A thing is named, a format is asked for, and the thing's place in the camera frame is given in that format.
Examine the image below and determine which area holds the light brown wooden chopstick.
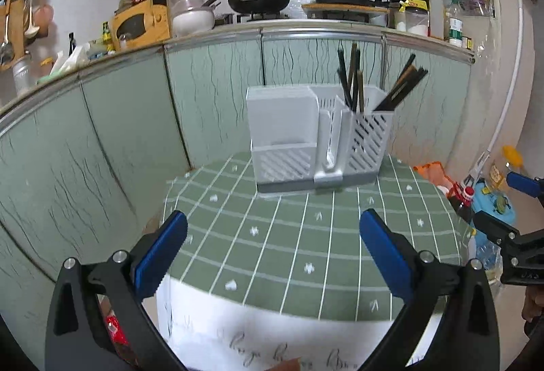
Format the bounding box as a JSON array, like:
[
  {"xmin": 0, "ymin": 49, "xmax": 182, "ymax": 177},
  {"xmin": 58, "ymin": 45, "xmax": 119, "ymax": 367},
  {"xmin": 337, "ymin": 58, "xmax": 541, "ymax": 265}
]
[{"xmin": 356, "ymin": 70, "xmax": 365, "ymax": 114}]

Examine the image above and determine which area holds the blue plastic container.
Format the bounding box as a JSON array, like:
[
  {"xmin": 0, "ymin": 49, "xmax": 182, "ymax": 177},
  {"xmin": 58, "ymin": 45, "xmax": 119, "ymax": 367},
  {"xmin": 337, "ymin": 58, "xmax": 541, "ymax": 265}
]
[{"xmin": 471, "ymin": 179, "xmax": 516, "ymax": 226}]

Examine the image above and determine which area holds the yellow cap bottle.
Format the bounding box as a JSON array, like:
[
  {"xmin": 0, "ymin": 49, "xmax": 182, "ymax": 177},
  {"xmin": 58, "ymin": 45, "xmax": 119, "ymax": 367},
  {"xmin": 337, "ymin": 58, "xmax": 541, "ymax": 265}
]
[{"xmin": 489, "ymin": 145, "xmax": 525, "ymax": 191}]

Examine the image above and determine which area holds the red snack bag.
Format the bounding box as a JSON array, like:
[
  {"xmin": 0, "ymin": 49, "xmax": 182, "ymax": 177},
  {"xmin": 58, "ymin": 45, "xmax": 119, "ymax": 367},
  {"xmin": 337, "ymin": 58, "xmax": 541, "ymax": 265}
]
[{"xmin": 105, "ymin": 315, "xmax": 130, "ymax": 346}]

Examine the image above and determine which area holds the dark soy sauce bottle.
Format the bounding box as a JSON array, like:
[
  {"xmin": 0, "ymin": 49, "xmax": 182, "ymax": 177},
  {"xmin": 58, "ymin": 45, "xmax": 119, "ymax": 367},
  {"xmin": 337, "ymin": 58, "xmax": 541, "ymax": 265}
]
[{"xmin": 447, "ymin": 183, "xmax": 475, "ymax": 224}]

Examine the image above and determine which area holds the orange plastic bag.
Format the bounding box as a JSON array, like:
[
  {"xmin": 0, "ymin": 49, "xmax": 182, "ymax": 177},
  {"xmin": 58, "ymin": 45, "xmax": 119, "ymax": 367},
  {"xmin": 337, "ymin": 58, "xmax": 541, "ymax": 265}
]
[{"xmin": 413, "ymin": 161, "xmax": 454, "ymax": 195}]

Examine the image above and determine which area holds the white paper with writing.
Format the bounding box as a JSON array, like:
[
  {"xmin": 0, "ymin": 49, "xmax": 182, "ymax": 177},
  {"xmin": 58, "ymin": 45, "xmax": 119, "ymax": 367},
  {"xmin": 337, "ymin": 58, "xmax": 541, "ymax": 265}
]
[{"xmin": 155, "ymin": 273, "xmax": 444, "ymax": 371}]

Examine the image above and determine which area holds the green checkered table mat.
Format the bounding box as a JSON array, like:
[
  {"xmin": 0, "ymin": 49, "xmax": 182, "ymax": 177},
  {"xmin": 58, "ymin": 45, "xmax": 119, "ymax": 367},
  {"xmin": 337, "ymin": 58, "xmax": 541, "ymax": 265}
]
[{"xmin": 164, "ymin": 153, "xmax": 469, "ymax": 321}]

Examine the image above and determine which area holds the white utensil holder rack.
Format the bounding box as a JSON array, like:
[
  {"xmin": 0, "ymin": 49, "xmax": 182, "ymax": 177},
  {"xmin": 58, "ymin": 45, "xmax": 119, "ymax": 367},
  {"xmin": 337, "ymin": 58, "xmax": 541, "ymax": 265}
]
[{"xmin": 246, "ymin": 84, "xmax": 394, "ymax": 194}]

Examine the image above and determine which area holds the green label bottle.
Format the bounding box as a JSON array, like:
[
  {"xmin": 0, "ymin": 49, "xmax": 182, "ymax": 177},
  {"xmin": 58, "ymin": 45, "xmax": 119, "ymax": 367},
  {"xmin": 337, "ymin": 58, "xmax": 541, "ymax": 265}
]
[{"xmin": 448, "ymin": 0, "xmax": 463, "ymax": 48}]

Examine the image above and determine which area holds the white squeeze bottle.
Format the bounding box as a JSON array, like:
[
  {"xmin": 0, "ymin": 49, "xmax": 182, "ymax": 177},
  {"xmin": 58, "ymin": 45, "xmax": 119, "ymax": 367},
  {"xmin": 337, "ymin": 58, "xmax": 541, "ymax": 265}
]
[{"xmin": 429, "ymin": 0, "xmax": 444, "ymax": 40}]

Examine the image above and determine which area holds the clear jar black lid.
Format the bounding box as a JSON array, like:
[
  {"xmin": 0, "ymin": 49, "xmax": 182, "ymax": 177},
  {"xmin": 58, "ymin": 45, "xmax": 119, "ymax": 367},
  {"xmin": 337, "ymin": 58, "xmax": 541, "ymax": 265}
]
[{"xmin": 392, "ymin": 0, "xmax": 430, "ymax": 37}]

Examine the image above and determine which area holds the dark chopstick in holder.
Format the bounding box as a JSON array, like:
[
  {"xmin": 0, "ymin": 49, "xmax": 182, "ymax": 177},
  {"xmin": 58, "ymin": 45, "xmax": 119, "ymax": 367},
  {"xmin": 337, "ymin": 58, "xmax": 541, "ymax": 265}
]
[{"xmin": 351, "ymin": 48, "xmax": 360, "ymax": 113}]

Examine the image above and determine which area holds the brown chopstick in holder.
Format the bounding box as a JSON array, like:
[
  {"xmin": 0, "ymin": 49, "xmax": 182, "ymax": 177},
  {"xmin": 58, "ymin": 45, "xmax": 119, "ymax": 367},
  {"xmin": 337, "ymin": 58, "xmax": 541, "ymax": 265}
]
[{"xmin": 347, "ymin": 42, "xmax": 358, "ymax": 99}]

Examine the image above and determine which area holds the yellow microwave oven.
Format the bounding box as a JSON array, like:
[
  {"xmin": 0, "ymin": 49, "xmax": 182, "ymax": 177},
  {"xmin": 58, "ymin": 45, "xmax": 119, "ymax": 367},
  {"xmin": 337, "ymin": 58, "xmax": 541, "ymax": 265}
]
[{"xmin": 112, "ymin": 0, "xmax": 171, "ymax": 51}]

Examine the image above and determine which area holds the white rice cooker pot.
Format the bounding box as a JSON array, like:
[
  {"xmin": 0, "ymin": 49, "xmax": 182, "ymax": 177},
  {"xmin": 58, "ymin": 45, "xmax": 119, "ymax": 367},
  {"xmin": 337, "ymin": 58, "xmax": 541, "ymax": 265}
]
[{"xmin": 170, "ymin": 0, "xmax": 220, "ymax": 38}]

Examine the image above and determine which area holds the wooden cutting board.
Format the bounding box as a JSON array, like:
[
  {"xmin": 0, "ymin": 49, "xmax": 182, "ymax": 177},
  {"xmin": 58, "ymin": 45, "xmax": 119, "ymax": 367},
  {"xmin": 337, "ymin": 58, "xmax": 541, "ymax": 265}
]
[{"xmin": 302, "ymin": 3, "xmax": 389, "ymax": 16}]

